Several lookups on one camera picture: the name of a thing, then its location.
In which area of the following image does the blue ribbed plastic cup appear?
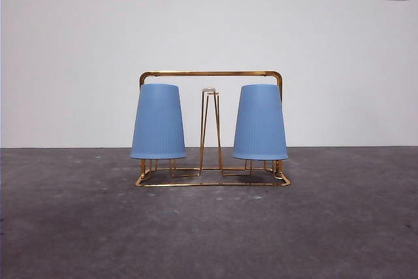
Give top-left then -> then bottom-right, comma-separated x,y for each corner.
129,83 -> 187,161
231,84 -> 289,161

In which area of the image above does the gold wire cup rack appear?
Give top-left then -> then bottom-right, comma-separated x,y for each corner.
134,69 -> 291,188

